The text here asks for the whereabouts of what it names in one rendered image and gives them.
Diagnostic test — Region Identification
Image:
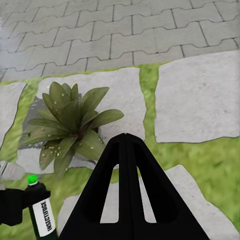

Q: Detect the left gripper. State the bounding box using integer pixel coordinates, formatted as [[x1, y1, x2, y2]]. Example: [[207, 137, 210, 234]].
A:
[[0, 188, 51, 226]]

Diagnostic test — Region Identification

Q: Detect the insectifuge atomizer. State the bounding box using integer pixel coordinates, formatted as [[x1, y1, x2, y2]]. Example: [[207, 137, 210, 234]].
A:
[[24, 174, 59, 240]]

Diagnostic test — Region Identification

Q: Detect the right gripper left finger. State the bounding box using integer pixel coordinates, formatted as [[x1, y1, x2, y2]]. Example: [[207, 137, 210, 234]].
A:
[[57, 133, 133, 240]]

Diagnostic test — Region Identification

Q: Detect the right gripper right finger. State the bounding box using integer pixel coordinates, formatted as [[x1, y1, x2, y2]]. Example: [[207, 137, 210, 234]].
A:
[[125, 134, 210, 240]]

